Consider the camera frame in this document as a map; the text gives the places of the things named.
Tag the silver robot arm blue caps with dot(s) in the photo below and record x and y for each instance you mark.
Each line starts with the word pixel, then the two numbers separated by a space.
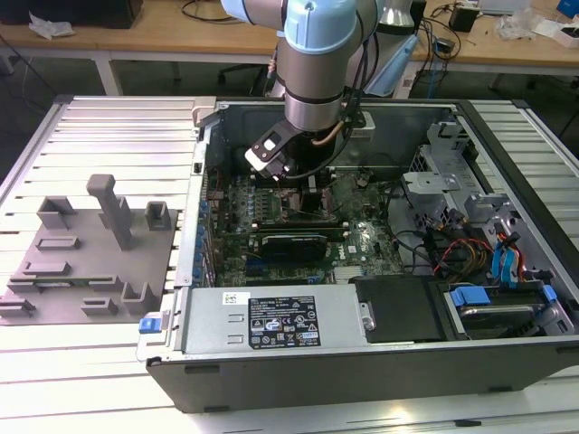
pixel 312 81

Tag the CPU socket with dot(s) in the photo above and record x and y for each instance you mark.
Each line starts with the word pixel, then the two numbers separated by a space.
pixel 291 203

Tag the green motherboard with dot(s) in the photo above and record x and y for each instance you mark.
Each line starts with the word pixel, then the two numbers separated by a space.
pixel 371 217

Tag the black graphics card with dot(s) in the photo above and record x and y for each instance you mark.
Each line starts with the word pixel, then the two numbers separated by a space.
pixel 294 248

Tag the pale blue teach pendant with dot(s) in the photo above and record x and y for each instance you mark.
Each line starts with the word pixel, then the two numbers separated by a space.
pixel 393 68

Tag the silver metal drive cage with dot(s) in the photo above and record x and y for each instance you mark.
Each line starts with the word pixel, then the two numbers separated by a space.
pixel 434 181

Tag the silver finned heatsink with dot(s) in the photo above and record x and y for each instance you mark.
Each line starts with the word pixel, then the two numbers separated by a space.
pixel 350 275

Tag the black plastic shroud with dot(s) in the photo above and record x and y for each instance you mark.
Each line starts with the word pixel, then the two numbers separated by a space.
pixel 398 312

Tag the wooden desk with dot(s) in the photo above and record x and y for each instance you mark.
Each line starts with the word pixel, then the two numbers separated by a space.
pixel 497 50
pixel 158 40

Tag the grey power supply unit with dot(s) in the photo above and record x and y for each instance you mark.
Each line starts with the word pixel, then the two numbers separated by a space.
pixel 212 321

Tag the small black box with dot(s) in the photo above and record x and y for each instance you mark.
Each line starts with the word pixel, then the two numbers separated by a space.
pixel 463 19

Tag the open black PC case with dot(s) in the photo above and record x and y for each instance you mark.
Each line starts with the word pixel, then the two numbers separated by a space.
pixel 316 380

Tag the blue case latch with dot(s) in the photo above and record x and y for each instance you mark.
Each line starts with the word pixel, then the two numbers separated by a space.
pixel 150 325

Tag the clear plastic bag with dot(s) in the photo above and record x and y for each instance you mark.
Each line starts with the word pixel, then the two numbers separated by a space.
pixel 515 22

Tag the hard disk in blue carrier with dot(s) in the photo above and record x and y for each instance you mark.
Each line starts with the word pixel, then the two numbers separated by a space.
pixel 497 318

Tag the grey parts rack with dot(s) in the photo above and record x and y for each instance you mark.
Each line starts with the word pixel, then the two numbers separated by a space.
pixel 90 267

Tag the green RAM stick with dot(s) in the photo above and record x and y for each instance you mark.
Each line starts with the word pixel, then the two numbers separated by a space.
pixel 68 283

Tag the white cardboard box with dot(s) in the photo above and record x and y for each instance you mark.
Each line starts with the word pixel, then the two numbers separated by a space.
pixel 567 36

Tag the crumpled white plastic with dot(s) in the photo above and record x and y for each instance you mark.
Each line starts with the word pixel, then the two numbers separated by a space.
pixel 50 27

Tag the small blue box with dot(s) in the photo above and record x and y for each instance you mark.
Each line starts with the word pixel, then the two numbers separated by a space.
pixel 567 8

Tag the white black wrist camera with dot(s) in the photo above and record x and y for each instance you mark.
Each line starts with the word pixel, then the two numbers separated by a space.
pixel 267 153

